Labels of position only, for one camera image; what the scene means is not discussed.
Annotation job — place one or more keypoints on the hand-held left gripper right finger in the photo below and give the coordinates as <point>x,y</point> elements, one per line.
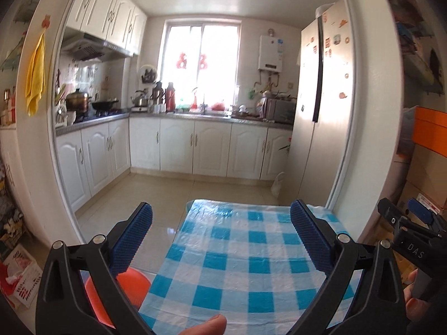
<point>310,237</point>

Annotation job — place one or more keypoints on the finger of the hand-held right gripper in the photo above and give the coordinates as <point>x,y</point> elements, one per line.
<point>423,209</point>
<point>391,213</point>

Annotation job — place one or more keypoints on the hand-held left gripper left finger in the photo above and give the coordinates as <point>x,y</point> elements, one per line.
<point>132,240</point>

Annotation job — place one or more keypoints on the orange plastic basin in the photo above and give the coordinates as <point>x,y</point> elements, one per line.
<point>131,286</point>

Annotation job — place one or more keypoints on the person's right hand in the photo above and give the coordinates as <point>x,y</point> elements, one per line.
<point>411,303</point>

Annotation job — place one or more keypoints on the person's left hand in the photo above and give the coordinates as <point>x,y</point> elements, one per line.
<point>199,326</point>

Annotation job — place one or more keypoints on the cardboard box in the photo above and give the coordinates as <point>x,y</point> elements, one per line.
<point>426,171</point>

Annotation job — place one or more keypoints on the white plastic bag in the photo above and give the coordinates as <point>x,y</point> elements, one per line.
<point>278,186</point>

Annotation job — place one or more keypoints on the blue white checkered tablecloth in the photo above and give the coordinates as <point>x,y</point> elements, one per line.
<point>244,261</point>

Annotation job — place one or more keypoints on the orange box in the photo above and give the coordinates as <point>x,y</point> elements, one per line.
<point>431,125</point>

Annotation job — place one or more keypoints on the white kitchen base cabinets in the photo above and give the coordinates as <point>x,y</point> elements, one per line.
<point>174,146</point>

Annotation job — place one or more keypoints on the white plastic basket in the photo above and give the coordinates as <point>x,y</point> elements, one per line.
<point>26,275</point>

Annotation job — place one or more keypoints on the beige refrigerator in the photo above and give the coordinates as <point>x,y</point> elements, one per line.
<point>331,111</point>

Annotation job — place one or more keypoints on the microwave oven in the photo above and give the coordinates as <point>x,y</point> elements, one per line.
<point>279,110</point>

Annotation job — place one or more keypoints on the grey kitchen countertop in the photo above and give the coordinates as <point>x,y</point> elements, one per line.
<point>181,116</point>

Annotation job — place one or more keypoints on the black wok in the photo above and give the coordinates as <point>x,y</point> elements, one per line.
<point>104,105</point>

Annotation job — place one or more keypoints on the steel kettle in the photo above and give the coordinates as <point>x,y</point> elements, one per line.
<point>140,102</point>

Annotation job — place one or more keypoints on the red thermos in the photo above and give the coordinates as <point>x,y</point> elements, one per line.
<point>170,97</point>

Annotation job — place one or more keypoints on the dark thermos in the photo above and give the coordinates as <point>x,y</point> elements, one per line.
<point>158,94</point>

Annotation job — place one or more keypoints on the copper cooking pot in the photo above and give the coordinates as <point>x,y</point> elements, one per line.
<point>77,100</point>

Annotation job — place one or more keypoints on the red bag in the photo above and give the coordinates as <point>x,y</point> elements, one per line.
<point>218,106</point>

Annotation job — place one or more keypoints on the decorative round plate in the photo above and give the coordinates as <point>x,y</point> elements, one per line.
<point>147,74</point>

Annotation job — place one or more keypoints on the red paper window decoration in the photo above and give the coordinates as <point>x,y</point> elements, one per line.
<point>181,61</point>
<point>203,62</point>

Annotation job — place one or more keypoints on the white water heater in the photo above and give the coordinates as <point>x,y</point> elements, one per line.
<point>270,52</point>

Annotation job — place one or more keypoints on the yellow hanging cloth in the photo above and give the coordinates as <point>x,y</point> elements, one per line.
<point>35,76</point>

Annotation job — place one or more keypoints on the kitchen window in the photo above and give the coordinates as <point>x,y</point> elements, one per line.
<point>199,59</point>

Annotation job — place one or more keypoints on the steel range hood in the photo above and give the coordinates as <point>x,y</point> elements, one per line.
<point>90,50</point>

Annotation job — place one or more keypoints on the white kitchen wall cabinets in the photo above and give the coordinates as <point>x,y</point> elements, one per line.
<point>115,17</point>

